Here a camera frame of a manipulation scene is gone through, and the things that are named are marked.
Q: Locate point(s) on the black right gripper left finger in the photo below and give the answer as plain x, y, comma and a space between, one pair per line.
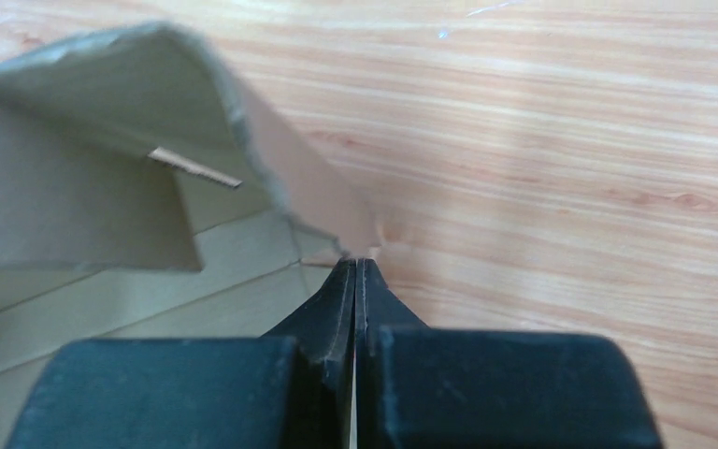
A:
290, 388

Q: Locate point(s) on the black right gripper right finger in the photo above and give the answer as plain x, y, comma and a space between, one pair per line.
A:
426, 387

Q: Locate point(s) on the brown cardboard box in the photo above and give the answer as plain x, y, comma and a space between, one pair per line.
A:
145, 190

